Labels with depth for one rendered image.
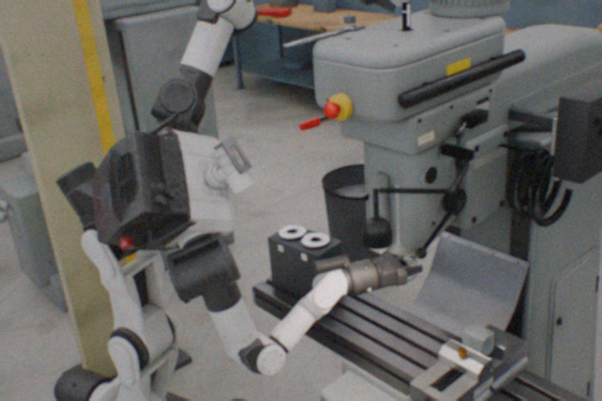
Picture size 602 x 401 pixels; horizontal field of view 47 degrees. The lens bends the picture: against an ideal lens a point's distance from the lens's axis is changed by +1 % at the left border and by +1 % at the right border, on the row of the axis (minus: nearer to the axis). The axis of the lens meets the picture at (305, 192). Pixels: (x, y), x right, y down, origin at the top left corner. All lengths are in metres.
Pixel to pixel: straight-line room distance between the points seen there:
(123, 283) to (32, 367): 2.08
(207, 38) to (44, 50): 1.35
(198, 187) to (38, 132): 1.51
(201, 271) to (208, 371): 2.05
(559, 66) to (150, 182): 1.19
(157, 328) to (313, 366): 1.60
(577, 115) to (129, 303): 1.28
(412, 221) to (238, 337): 0.52
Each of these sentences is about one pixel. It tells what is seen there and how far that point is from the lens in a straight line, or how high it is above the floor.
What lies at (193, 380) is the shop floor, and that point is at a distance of 3.62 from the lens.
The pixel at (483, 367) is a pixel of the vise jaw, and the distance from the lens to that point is 1.86.
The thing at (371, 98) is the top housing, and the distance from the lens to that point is 1.53.
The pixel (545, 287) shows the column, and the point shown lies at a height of 1.05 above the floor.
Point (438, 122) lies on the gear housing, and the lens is 1.68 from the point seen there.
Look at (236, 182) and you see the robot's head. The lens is 1.63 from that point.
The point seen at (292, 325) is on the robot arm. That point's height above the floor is 1.19.
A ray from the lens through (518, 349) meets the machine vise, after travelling 1.99.
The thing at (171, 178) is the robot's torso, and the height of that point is 1.63.
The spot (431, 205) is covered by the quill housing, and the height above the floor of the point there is 1.46.
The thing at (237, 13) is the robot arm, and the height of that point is 1.93.
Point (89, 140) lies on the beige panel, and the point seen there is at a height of 1.24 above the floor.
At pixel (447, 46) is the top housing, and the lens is 1.63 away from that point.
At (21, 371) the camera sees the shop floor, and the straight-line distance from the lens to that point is 4.02.
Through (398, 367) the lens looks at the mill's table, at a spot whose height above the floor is 0.99.
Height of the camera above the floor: 2.25
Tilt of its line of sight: 25 degrees down
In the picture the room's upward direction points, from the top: 4 degrees counter-clockwise
